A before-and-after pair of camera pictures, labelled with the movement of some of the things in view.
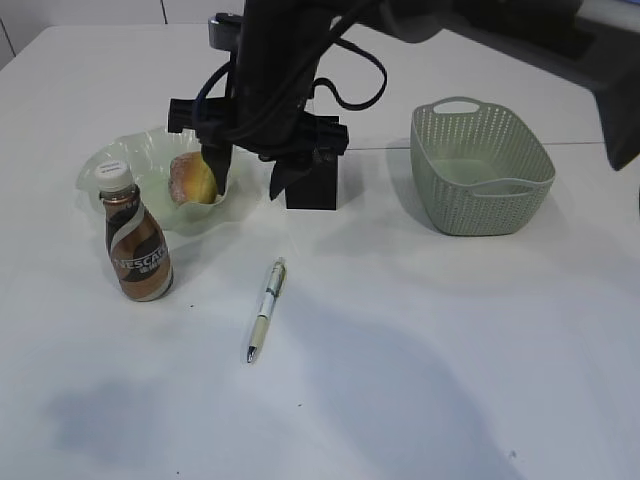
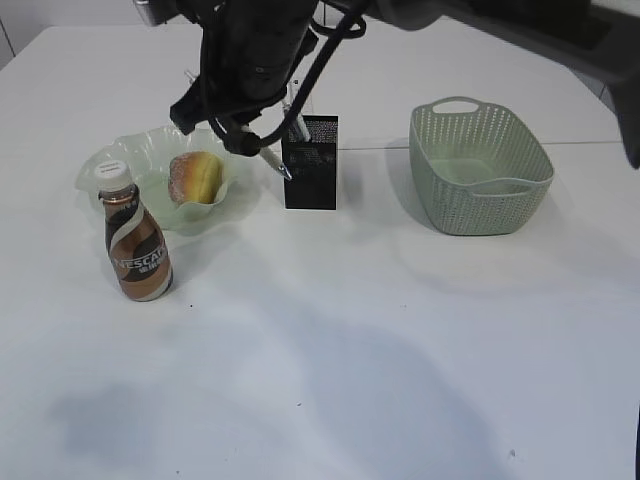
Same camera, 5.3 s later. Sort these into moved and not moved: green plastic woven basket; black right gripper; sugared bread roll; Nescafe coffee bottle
Moved: black right gripper
Not moved: sugared bread roll; Nescafe coffee bottle; green plastic woven basket
